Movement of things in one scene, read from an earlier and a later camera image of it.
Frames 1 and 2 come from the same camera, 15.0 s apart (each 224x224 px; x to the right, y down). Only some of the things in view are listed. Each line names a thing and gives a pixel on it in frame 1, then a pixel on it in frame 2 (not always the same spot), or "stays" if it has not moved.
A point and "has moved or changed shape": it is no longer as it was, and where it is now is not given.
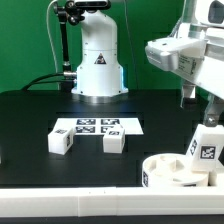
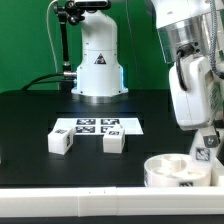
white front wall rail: (111, 201) stays
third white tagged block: (60, 140) stays
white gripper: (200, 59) to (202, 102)
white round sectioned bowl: (172, 170) stays
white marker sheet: (95, 126) stays
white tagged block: (203, 154) has moved or changed shape
